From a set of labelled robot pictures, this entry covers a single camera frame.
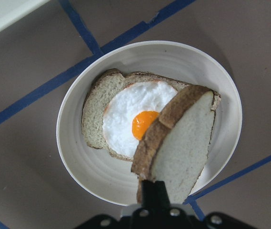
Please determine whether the white bear tray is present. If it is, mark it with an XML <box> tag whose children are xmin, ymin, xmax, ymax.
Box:
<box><xmin>0</xmin><ymin>0</ymin><xmax>48</xmax><ymax>32</ymax></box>

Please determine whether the bread slice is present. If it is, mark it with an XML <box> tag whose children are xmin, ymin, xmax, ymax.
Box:
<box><xmin>81</xmin><ymin>68</ymin><xmax>221</xmax><ymax>162</ymax></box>
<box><xmin>131</xmin><ymin>85</ymin><xmax>216</xmax><ymax>204</ymax></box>

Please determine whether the bread slice under egg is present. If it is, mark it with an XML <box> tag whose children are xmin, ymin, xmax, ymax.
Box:
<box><xmin>81</xmin><ymin>68</ymin><xmax>221</xmax><ymax>162</ymax></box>

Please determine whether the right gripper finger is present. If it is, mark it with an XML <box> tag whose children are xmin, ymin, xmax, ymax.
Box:
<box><xmin>141</xmin><ymin>180</ymin><xmax>171</xmax><ymax>210</ymax></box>

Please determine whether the white round plate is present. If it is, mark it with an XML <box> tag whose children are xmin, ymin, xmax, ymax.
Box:
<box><xmin>56</xmin><ymin>41</ymin><xmax>242</xmax><ymax>206</ymax></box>

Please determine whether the fried egg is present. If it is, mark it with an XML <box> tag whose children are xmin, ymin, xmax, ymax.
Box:
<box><xmin>102</xmin><ymin>81</ymin><xmax>177</xmax><ymax>158</ymax></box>

